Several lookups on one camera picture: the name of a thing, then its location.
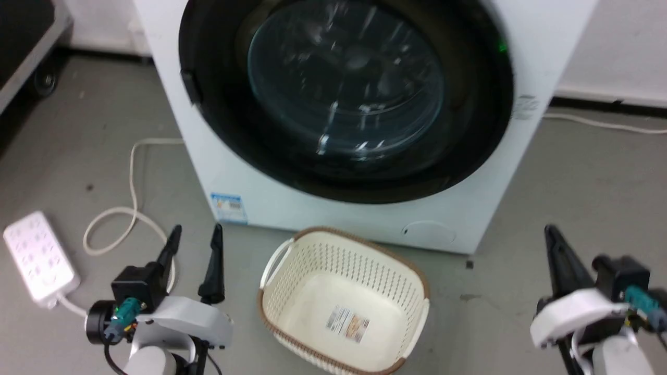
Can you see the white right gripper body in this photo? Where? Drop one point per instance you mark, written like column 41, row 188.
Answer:
column 573, row 312

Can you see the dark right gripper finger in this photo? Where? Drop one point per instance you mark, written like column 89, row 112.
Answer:
column 565, row 265

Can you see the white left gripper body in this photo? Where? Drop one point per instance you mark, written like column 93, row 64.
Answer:
column 190, row 320

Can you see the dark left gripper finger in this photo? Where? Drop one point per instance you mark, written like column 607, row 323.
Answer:
column 172, row 247
column 212, row 271

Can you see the black round glass washer door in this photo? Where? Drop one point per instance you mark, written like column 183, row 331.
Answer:
column 344, row 104

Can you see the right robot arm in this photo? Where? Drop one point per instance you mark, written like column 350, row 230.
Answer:
column 615, row 357

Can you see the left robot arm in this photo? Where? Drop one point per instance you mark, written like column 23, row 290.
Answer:
column 156, row 362

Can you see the white front-load washing machine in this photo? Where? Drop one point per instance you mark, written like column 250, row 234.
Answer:
column 333, row 216

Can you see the blue energy label sticker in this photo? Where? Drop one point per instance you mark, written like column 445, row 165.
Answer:
column 228, row 207

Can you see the cream perforated laundry basket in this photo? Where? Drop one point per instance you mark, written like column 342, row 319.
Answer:
column 338, row 312

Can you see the white power strip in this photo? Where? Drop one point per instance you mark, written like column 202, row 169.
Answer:
column 37, row 255

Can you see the product label sticker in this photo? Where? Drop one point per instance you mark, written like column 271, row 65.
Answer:
column 348, row 323

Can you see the black wheeled case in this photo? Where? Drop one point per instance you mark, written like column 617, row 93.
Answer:
column 23, row 41

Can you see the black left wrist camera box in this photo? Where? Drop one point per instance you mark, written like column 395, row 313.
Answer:
column 138, row 286

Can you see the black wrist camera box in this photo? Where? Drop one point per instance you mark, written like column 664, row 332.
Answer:
column 138, row 286
column 622, row 276

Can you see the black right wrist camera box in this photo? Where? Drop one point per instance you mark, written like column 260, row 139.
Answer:
column 622, row 276

